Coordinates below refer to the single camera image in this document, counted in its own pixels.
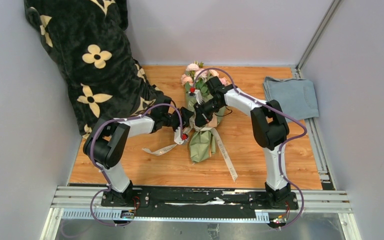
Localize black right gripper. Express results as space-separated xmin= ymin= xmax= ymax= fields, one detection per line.
xmin=194 ymin=98 xmax=224 ymax=129

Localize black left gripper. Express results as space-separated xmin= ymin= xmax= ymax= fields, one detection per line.
xmin=162 ymin=107 xmax=194 ymax=136

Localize peach green wrapping paper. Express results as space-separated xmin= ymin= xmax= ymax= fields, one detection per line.
xmin=189 ymin=107 xmax=226 ymax=163

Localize pink fake flower bunch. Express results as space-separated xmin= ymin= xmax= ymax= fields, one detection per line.
xmin=180 ymin=61 xmax=231 ymax=97

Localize cream ribbon strap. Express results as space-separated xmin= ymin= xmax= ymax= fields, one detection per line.
xmin=141 ymin=122 xmax=239 ymax=182

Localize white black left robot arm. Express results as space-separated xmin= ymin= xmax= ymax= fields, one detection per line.
xmin=83 ymin=103 xmax=194 ymax=207

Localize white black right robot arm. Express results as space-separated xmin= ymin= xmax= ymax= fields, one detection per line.
xmin=193 ymin=77 xmax=292 ymax=209

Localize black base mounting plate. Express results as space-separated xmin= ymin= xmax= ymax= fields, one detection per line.
xmin=101 ymin=186 xmax=299 ymax=219

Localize light blue denim cloth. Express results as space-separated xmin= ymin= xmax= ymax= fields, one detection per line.
xmin=262 ymin=76 xmax=319 ymax=120

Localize black floral plush blanket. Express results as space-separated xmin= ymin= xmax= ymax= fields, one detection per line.
xmin=24 ymin=0 xmax=164 ymax=139

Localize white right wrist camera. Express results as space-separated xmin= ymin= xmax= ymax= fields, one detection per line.
xmin=193 ymin=89 xmax=203 ymax=105

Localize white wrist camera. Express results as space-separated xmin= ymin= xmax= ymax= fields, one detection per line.
xmin=193 ymin=89 xmax=203 ymax=105
xmin=174 ymin=127 xmax=191 ymax=145

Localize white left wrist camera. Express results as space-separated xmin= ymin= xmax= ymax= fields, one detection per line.
xmin=174 ymin=127 xmax=191 ymax=145

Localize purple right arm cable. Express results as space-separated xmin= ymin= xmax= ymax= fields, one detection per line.
xmin=189 ymin=67 xmax=309 ymax=230

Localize aluminium frame rails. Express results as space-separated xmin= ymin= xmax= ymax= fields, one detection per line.
xmin=39 ymin=66 xmax=362 ymax=240

